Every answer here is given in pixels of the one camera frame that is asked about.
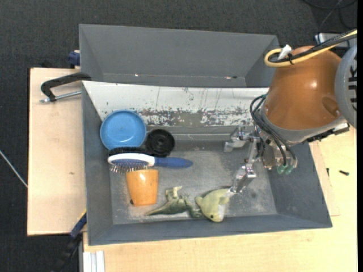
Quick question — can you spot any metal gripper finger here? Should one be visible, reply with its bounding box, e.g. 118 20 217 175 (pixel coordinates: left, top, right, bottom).
223 127 255 153
230 164 258 194

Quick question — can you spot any green plush dolphin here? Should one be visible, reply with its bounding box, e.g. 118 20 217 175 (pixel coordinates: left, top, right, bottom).
195 188 233 223

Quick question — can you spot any grey metal bin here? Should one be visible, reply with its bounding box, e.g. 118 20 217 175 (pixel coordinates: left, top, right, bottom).
78 23 333 246

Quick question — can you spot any green toy dinosaur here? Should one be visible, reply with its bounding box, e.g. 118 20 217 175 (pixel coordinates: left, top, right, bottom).
144 185 204 219

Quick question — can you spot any black round lid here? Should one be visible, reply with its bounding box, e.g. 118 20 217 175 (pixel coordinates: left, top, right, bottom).
145 128 176 158

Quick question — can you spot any orange cup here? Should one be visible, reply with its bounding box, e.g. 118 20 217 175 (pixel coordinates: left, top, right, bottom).
125 168 159 207

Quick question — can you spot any blue and white hairbrush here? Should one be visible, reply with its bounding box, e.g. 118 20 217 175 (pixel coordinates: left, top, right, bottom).
107 146 194 175

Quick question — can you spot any blue plate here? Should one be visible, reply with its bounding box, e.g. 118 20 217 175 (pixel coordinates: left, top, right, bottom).
99 109 147 151

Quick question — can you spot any pale wood board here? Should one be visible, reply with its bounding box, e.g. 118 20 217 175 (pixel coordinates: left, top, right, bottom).
27 67 89 236

